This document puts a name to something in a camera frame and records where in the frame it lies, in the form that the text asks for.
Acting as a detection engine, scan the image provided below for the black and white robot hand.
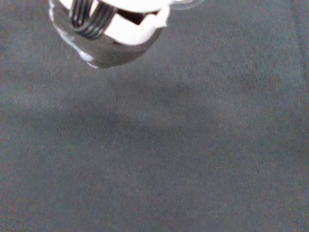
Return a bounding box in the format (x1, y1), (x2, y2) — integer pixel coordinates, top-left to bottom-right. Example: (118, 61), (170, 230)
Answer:
(48, 0), (175, 46)

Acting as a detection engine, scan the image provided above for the black bench cloth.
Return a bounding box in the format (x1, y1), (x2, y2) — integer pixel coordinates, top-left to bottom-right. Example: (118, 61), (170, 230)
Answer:
(0, 0), (309, 232)

